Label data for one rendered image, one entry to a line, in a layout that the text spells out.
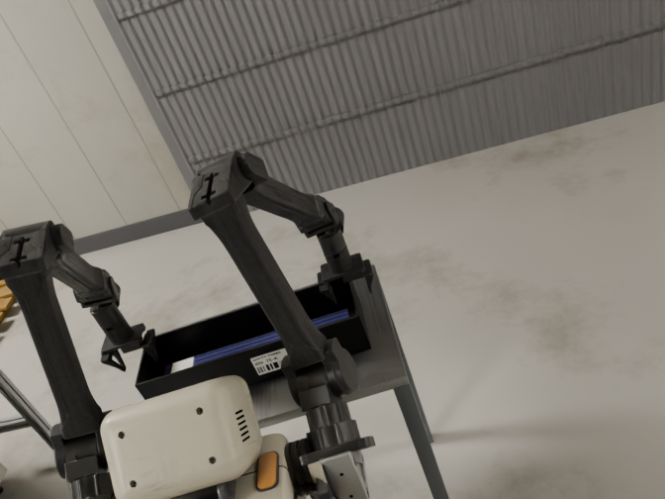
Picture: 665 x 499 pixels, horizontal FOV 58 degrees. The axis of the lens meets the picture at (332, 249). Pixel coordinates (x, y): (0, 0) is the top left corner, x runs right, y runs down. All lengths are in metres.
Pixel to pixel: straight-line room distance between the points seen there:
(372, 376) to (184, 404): 0.61
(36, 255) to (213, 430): 0.39
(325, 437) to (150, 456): 0.27
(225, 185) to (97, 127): 3.13
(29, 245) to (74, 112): 2.99
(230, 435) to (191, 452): 0.06
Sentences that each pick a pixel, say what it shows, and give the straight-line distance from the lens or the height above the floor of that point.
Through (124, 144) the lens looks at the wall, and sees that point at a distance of 4.03.
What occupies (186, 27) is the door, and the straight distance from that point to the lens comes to 3.60.
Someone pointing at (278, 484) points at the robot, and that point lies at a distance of 0.98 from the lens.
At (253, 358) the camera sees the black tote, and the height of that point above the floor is 0.88.
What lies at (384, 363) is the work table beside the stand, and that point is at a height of 0.80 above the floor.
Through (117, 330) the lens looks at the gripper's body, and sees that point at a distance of 1.53.
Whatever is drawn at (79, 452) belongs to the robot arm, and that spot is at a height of 1.11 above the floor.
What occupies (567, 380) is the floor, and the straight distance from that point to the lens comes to 2.40.
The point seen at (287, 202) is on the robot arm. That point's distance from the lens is 1.16.
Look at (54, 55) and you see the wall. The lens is 3.95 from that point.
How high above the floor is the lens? 1.83
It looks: 33 degrees down
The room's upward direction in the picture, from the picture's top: 21 degrees counter-clockwise
